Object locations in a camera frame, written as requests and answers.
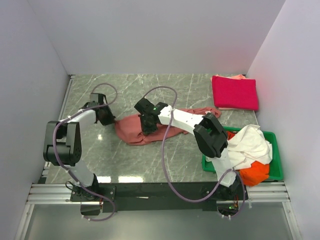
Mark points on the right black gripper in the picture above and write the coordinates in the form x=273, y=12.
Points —
x=145, y=130

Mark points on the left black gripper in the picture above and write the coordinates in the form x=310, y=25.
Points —
x=111, y=118

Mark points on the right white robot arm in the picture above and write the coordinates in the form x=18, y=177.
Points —
x=210, y=136

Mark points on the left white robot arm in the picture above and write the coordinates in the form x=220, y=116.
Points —
x=63, y=146

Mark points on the folded magenta t shirt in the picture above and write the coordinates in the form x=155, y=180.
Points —
x=236, y=92

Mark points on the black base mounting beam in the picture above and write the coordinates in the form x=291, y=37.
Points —
x=144, y=196

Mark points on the white t shirt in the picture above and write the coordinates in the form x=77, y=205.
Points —
x=248, y=146

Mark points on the orange t shirt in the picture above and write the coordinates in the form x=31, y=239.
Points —
x=252, y=170

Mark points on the green plastic bin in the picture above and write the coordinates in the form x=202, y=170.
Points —
x=275, y=170

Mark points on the aluminium rail frame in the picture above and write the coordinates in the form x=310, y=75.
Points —
x=50, y=215

